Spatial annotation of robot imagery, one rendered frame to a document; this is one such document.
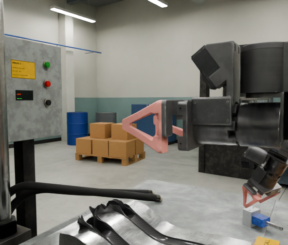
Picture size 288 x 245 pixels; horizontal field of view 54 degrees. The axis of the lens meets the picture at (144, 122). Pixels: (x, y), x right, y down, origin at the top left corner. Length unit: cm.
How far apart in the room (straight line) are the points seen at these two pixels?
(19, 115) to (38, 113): 9
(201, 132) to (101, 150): 523
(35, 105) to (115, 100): 809
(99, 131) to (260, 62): 551
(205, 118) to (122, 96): 876
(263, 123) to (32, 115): 102
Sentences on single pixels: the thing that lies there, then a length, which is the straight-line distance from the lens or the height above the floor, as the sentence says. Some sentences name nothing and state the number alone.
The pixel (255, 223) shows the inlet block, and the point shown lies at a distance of 107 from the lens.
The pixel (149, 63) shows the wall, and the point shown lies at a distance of 857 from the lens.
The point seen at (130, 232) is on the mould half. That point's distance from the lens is 75.
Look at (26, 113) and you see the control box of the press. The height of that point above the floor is 118.
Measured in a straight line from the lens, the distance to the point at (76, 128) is 779.
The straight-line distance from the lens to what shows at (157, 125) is 37.
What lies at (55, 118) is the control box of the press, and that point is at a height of 115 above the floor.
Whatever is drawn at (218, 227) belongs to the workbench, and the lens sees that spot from 105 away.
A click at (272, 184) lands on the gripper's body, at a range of 100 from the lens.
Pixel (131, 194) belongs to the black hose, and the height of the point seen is 86.
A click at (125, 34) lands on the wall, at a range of 926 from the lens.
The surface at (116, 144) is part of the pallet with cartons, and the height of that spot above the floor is 39.
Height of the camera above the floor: 123
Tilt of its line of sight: 5 degrees down
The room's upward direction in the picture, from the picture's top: straight up
